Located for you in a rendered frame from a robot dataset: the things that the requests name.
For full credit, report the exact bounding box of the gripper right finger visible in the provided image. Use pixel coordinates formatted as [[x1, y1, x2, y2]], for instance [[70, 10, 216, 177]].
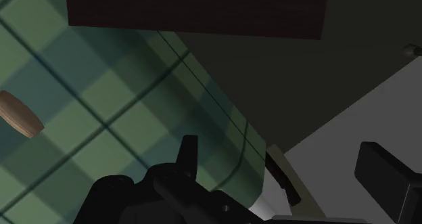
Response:
[[354, 141, 422, 224]]

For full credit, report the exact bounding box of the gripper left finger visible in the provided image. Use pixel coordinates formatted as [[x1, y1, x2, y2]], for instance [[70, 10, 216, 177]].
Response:
[[73, 134, 265, 224]]

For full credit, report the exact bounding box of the green checked bed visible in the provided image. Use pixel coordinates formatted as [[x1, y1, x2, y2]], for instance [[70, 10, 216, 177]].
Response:
[[0, 0, 267, 224]]

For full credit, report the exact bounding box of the tan wooden oval disc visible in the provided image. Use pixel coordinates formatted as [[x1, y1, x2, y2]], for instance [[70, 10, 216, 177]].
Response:
[[0, 90, 45, 139]]

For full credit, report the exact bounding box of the dark red robot stand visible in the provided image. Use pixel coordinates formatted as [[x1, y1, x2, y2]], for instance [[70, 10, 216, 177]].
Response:
[[65, 0, 330, 41]]

